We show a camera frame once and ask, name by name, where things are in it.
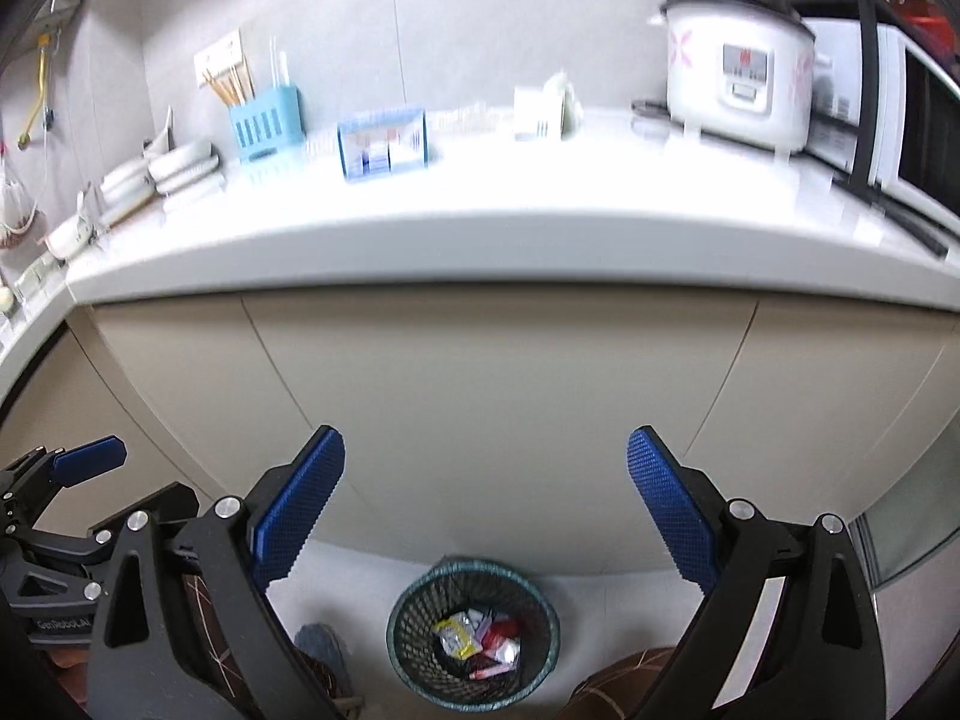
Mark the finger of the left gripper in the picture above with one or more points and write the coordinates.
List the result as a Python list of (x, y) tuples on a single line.
[(88, 461)]

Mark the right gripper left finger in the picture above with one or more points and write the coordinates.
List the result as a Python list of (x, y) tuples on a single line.
[(239, 555)]

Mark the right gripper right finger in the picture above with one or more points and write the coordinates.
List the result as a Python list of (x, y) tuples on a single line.
[(728, 549)]

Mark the yellow snack wrapper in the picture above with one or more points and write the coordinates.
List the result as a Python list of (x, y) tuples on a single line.
[(459, 635)]

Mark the black mesh trash bin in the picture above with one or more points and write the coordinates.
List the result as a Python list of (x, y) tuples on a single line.
[(520, 636)]

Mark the white bowl stack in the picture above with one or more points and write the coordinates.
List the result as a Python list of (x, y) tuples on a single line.
[(134, 184)]

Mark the blue chopstick holder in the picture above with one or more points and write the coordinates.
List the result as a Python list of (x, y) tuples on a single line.
[(267, 124)]

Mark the blue milk carton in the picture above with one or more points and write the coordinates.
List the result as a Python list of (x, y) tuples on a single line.
[(383, 143)]

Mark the white microwave oven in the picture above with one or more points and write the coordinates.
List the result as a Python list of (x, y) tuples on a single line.
[(914, 157)]

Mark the green small carton box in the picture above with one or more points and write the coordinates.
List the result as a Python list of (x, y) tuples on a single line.
[(551, 110)]

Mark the white rice cooker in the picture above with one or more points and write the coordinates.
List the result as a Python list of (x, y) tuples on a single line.
[(743, 69)]

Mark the black metal shelf rack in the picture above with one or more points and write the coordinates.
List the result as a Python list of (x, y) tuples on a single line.
[(870, 52)]

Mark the white wall socket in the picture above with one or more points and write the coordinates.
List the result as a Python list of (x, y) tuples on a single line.
[(219, 58)]

